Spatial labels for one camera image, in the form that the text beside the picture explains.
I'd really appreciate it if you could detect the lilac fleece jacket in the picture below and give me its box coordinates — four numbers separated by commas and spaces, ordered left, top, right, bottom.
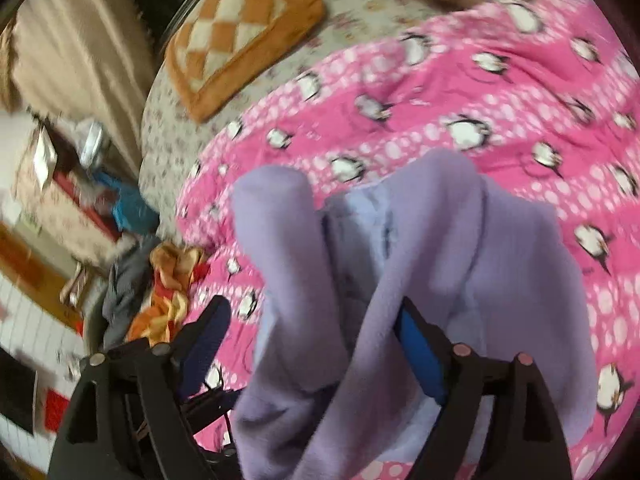
231, 148, 597, 479

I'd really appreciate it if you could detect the grey striped garment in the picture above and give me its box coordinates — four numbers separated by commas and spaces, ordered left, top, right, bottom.
101, 235, 160, 349

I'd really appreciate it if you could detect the orange yellow red cloth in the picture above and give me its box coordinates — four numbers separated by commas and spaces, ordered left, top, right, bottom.
125, 242, 208, 347

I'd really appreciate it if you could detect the blue plastic bag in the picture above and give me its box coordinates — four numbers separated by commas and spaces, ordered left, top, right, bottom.
93, 171, 160, 235

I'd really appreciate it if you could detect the pink penguin quilt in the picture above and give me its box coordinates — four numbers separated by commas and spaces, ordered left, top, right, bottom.
177, 0, 639, 479

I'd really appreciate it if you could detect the beige curtain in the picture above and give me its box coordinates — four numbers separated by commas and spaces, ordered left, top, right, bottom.
10, 0, 156, 177

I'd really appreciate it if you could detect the orange checkered cushion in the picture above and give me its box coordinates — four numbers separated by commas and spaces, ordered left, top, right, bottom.
165, 0, 326, 122

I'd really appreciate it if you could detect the floral beige bedsheet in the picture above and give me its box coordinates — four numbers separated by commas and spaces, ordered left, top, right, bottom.
138, 0, 551, 241

